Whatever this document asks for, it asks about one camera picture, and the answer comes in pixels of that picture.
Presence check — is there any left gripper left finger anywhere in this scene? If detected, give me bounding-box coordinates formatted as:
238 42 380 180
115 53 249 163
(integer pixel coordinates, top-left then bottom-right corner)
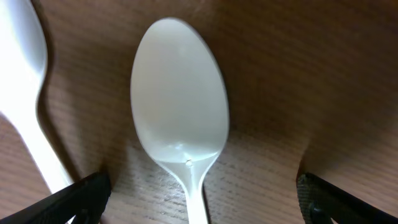
1 172 111 224

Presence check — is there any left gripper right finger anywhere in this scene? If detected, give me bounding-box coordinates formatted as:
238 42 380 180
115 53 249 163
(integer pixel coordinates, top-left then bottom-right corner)
296 172 397 224

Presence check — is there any white plastic spoon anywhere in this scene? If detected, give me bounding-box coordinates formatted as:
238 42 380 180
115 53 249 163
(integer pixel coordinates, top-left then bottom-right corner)
1 0 73 194
130 17 229 224

